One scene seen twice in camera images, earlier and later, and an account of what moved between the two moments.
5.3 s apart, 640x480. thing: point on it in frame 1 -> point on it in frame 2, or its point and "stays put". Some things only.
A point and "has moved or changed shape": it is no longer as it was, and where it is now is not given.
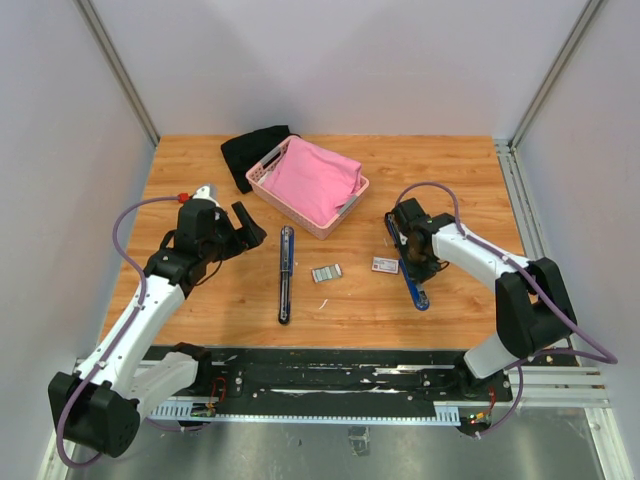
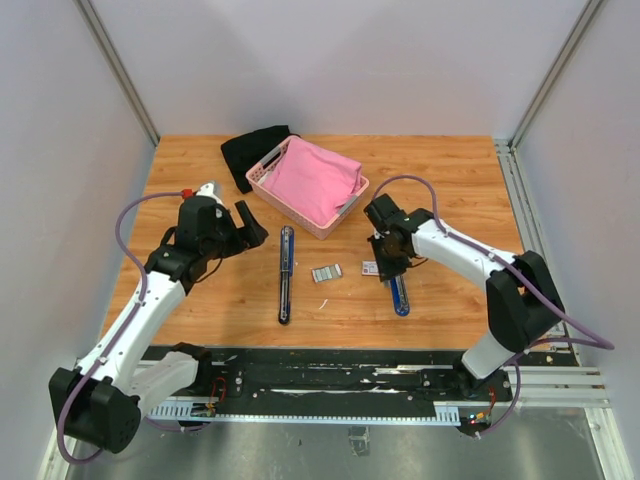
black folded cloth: (244, 152) stays put
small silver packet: (326, 272) stays put
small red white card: (385, 264) has moved or changed shape
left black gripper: (251, 233) stays put
